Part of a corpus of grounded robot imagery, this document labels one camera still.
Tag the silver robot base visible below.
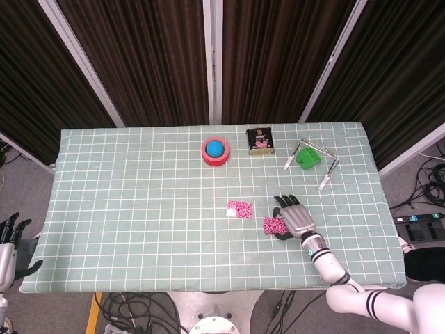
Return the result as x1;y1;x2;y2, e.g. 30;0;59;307
166;290;265;334

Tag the black cable with connector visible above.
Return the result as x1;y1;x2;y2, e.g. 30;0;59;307
267;290;296;334

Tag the black floor cable bundle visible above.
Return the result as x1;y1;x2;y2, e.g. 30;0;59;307
100;291;181;334
389;145;445;212
0;141;17;166

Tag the black gold tin can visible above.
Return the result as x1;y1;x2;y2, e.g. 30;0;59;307
245;127;275;157

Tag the green white checked tablecloth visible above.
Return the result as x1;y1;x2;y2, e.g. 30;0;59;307
19;121;407;293

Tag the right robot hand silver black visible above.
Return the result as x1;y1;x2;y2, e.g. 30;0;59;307
272;193;317;242

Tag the dark brown curtain panel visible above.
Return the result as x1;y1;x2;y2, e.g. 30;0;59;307
0;0;118;166
222;0;359;125
308;0;445;170
57;0;209;127

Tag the metal wire stand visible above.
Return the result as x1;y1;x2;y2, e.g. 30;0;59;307
283;138;339;192

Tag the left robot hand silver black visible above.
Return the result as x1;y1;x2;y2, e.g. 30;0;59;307
0;212;45;292

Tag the green plastic toy block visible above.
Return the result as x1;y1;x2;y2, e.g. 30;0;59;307
295;147;323;170

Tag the black foot pedal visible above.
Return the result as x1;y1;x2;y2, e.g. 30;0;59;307
405;223;428;241
427;221;445;240

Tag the yellow floor tape strip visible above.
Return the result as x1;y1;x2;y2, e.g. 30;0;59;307
85;292;104;334

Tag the aluminium frame bar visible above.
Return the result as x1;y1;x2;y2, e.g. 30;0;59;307
0;131;56;175
378;121;445;177

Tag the aluminium frame post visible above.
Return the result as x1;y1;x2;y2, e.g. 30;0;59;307
37;0;125;128
203;0;223;125
298;0;369;123

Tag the black padded seat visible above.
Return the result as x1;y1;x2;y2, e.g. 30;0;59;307
404;247;445;283

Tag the red tape roll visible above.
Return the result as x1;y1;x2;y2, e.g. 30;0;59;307
200;136;231;168

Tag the blue ball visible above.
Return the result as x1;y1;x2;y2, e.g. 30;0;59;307
204;139;225;159

